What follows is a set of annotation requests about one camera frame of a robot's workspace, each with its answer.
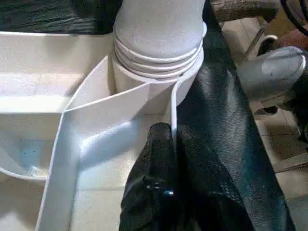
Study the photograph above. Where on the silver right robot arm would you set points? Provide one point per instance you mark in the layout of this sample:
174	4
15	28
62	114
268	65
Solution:
272	72

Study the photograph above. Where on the white plastic table leg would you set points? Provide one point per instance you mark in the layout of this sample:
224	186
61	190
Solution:
159	29

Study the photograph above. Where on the white plastic table top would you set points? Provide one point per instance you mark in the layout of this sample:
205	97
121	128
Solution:
48	106

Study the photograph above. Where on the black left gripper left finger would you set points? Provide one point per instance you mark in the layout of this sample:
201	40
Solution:
151	187

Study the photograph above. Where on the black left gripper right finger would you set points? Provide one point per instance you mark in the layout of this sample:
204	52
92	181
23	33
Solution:
211	192

